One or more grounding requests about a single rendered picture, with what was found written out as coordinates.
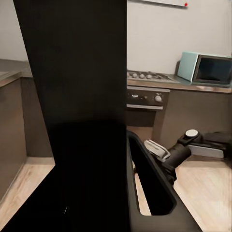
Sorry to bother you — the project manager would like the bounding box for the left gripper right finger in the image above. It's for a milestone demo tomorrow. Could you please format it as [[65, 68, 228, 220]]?
[[127, 130, 203, 232]]

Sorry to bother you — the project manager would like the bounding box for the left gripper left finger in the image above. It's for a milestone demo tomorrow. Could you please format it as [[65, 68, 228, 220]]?
[[0, 165, 73, 232]]

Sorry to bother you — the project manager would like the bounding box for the poster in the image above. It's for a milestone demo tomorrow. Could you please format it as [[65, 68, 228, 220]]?
[[13, 0, 128, 232]]

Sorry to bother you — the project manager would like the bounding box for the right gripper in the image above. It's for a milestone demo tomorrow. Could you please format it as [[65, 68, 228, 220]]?
[[152, 148, 183, 185]]

